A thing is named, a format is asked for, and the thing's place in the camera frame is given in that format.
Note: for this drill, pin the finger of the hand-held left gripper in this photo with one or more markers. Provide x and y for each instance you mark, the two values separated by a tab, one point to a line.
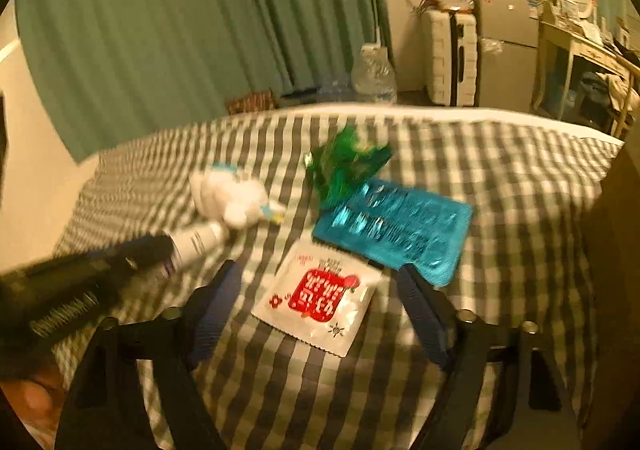
147	255

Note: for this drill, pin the cream dressing table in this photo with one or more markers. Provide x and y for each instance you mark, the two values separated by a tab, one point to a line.
575	50

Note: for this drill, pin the dark flat object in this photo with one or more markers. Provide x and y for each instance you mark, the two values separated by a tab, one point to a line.
298	95

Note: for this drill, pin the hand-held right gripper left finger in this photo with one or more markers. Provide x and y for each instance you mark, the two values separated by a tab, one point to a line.
217	315

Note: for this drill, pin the grey checked bedsheet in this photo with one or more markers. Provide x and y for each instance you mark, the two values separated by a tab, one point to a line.
500	230

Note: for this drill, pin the green snack wrapper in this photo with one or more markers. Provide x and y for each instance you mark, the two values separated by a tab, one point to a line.
345	165

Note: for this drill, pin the grey mini fridge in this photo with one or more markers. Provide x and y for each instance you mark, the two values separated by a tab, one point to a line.
507	50

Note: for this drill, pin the brown patterned pouch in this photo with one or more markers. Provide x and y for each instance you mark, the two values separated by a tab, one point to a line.
250	102

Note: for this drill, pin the large clear water jug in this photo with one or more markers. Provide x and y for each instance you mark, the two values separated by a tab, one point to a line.
374	75

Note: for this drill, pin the white suitcase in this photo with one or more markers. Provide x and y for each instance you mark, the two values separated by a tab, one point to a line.
447	57

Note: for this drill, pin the teal blister pack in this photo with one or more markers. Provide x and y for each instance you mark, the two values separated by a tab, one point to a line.
400	230

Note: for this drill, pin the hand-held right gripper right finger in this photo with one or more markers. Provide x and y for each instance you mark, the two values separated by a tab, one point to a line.
422	320

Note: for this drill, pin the white plush toy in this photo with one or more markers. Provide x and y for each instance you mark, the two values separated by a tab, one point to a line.
225	195

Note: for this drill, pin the pack of small water bottles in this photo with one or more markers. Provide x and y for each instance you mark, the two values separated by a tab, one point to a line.
335	86

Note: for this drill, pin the brown cardboard box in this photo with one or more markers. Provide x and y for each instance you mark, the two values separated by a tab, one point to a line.
615	305

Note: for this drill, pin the pale clothes heap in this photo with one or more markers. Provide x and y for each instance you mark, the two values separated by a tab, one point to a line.
622	95

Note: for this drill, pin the white red sachet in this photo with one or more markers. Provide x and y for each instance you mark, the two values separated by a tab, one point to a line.
320	295

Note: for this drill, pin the person's left hand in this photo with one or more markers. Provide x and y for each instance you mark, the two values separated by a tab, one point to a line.
37	395

